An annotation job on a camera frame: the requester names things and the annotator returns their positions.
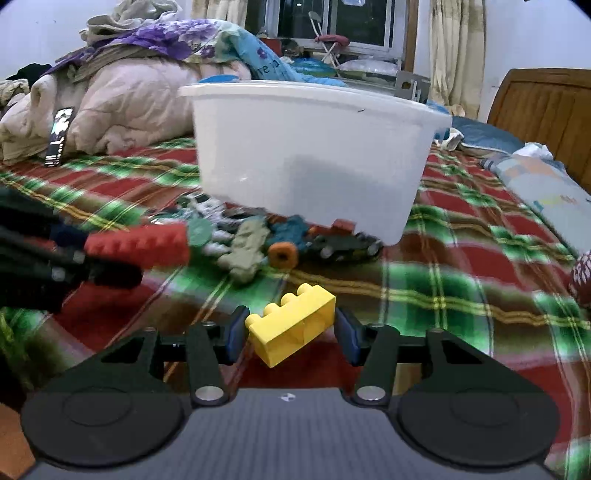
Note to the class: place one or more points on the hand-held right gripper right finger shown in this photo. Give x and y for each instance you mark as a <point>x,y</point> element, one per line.
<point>347,342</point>

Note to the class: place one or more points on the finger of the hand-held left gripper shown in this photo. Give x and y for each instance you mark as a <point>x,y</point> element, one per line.
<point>68,236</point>
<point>111,276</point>

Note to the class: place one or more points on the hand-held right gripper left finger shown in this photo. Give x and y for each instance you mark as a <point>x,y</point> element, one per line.
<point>237,333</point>

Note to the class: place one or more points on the red toy building brick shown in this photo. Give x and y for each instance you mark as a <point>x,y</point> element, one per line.
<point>141,244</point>

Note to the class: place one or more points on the yellow toy building brick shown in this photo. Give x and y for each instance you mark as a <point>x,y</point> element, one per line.
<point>293,330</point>

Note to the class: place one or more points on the white plastic container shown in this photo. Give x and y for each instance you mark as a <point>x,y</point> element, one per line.
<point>304,152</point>

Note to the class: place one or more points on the grey-green toy dinosaur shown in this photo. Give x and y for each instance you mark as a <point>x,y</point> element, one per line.
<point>244,251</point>

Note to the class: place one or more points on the black toy car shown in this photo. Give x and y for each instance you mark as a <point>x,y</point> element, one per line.
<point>344,247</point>

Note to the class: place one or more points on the green round toy piece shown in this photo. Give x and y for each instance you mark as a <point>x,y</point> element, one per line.
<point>199,231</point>

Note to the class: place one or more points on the teal toy with orange wheel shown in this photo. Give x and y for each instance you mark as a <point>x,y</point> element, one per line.
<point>286,240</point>

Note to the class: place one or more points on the white and grey toy figure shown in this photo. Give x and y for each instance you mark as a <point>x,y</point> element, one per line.
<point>205,206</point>

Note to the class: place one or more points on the red-brown toy piece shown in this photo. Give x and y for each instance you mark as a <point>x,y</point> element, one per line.
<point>342,225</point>

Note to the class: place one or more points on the plaid bedsheet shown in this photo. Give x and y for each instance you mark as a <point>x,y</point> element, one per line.
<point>461,277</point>

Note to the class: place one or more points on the pink quilt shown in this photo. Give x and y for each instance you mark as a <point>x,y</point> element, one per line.
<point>115,106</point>

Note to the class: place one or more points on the purple floral blanket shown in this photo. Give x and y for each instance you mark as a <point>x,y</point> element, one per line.
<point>180,39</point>

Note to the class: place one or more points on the beige crumpled cloth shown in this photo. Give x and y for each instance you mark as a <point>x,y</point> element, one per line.
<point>134,18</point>

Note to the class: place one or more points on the red patterned cloth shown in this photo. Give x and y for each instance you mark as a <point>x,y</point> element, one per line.
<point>582,277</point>

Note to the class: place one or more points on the blue pillow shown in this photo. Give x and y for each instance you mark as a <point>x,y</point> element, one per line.
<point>485,136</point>

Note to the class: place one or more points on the patchwork printed pillow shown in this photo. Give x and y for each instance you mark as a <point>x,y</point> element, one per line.
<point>540,184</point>

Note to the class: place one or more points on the grey cardboard box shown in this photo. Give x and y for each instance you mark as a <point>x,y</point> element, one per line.
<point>411,85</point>

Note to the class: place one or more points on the light blue printed cloth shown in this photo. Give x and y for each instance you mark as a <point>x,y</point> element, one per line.
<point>272,60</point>

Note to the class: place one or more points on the beige curtain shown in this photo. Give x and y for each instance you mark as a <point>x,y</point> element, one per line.
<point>457,55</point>
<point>219,11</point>

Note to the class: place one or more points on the folding chair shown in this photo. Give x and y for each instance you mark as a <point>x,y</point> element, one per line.
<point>330,44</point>

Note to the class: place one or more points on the wooden headboard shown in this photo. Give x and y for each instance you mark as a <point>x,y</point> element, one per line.
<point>549,110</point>

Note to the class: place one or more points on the window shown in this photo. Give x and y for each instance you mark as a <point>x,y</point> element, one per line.
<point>328,21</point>

